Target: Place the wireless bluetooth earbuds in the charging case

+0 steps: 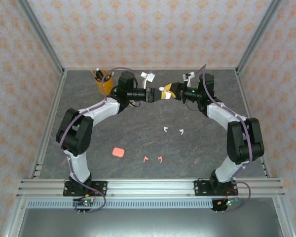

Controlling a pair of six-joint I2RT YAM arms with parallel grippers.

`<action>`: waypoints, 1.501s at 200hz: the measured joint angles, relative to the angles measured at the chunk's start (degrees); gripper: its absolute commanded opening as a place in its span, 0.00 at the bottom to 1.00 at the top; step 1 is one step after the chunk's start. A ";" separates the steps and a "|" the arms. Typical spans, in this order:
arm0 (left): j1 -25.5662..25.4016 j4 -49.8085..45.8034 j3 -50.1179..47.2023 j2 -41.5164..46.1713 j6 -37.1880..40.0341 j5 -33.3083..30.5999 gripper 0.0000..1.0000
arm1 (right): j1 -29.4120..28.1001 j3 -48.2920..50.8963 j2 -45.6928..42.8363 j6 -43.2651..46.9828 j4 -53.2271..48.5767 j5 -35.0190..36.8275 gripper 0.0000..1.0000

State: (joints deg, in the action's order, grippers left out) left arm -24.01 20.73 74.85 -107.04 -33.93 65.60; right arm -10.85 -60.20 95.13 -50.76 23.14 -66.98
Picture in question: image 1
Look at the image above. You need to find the aluminium table side rail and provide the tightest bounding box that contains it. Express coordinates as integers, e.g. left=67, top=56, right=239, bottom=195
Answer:
left=28, top=73, right=68, bottom=179
left=235, top=70, right=272, bottom=178

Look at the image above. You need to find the white earbud charging case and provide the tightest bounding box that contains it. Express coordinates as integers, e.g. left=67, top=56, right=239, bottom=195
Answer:
left=158, top=86, right=171, bottom=100

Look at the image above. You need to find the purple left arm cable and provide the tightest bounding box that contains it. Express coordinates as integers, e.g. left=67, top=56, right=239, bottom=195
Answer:
left=58, top=66, right=152, bottom=215

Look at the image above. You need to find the aluminium frame post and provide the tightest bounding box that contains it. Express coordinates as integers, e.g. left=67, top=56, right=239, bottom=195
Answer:
left=16, top=0, right=66, bottom=75
left=235, top=0, right=284, bottom=75

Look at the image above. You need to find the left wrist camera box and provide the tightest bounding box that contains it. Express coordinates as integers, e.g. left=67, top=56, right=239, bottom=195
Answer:
left=140, top=71, right=155, bottom=89

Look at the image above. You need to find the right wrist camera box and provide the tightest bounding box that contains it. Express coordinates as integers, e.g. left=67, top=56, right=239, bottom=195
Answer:
left=184, top=71, right=195, bottom=87

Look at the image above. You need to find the aluminium frame leg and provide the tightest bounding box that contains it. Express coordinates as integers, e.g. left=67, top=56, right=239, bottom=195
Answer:
left=3, top=197, right=28, bottom=237
left=273, top=197, right=296, bottom=237

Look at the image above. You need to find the aluminium table back rail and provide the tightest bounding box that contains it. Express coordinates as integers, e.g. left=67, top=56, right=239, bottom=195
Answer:
left=63, top=66, right=238, bottom=72

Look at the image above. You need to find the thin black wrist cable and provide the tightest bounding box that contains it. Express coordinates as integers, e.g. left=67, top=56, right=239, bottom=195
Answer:
left=185, top=98, right=200, bottom=112

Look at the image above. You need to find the yellow metal pen holder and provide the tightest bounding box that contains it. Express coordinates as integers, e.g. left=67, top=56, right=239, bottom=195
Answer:
left=96, top=70, right=114, bottom=96

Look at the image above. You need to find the small circuit board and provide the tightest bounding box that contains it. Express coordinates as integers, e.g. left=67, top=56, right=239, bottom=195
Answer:
left=212, top=197, right=240, bottom=213
left=73, top=195, right=97, bottom=214

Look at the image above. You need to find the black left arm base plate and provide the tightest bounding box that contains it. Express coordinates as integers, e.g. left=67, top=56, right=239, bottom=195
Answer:
left=63, top=181, right=108, bottom=198

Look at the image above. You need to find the slotted grey cable duct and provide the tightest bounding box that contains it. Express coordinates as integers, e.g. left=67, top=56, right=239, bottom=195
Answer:
left=27, top=199, right=214, bottom=210

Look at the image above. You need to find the aluminium mounting rail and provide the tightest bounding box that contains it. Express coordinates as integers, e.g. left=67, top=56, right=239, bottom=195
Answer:
left=16, top=179, right=286, bottom=198

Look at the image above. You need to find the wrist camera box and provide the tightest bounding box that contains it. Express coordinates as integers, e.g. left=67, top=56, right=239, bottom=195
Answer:
left=184, top=71, right=195, bottom=87
left=140, top=71, right=155, bottom=89

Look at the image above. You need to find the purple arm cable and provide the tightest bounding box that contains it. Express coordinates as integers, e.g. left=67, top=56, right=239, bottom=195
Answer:
left=197, top=63, right=253, bottom=214
left=58, top=66, right=152, bottom=215

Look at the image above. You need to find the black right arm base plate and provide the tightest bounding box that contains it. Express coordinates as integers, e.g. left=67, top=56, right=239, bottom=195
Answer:
left=194, top=180, right=239, bottom=198

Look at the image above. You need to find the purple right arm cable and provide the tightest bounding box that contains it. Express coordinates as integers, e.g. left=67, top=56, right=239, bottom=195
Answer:
left=197, top=63, right=253, bottom=214

